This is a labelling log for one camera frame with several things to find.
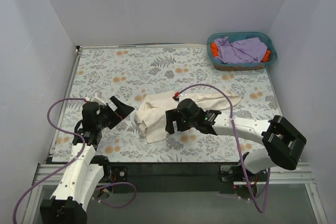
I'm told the lavender purple t shirt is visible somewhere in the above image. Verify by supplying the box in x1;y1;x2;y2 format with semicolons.
214;36;271;64

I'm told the floral patterned table mat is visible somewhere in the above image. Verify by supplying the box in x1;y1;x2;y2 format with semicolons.
52;46;281;162

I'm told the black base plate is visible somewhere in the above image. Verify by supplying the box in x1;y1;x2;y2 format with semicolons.
104;161;260;199

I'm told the cream white t shirt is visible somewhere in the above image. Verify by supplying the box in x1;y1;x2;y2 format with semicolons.
134;91;230;143

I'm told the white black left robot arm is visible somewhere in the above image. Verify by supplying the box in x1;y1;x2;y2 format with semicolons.
40;96;134;223

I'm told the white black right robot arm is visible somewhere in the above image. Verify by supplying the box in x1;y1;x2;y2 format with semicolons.
165;99;307;181

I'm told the aluminium frame rail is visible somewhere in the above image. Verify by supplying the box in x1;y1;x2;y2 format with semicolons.
31;163;316;186

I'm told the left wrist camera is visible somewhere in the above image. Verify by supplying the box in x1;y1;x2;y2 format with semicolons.
85;92;107;106

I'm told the teal plastic laundry basket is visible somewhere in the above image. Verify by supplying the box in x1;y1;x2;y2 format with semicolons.
207;31;277;71

